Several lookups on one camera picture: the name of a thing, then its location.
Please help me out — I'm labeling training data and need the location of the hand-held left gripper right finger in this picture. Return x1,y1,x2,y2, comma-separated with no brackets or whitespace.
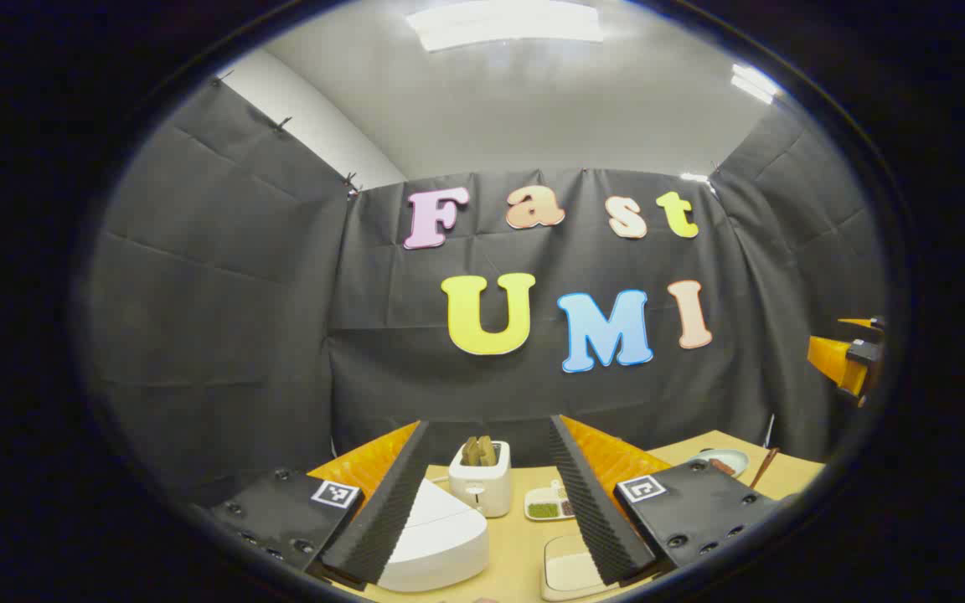
548,415,785,587

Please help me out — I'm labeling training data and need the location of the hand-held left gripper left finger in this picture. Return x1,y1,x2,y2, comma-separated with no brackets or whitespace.
189,420,431,587

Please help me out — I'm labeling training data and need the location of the white rice cooker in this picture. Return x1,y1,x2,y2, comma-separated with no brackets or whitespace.
378,477,490,594

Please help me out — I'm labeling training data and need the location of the brown wooden spoon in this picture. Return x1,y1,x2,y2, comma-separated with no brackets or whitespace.
749,446,781,491

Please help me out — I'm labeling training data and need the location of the white divided grain tray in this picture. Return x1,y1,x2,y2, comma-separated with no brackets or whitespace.
524,480,577,522

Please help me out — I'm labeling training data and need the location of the white rectangular board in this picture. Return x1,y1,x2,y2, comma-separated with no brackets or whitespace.
541,534,617,602

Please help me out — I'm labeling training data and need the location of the white toaster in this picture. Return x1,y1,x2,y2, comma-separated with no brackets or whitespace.
447,435,513,518

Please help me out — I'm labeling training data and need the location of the pale green plate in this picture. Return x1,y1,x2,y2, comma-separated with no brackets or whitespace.
696,449,750,478

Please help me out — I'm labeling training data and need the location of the black backdrop cloth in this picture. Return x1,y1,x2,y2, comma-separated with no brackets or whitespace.
85,71,890,503

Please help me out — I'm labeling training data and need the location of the small ceiling light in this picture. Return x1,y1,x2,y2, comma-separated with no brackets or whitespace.
730,63,783,106

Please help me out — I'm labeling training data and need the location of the large ceiling light panel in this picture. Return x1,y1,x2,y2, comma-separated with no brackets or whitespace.
405,0,605,53

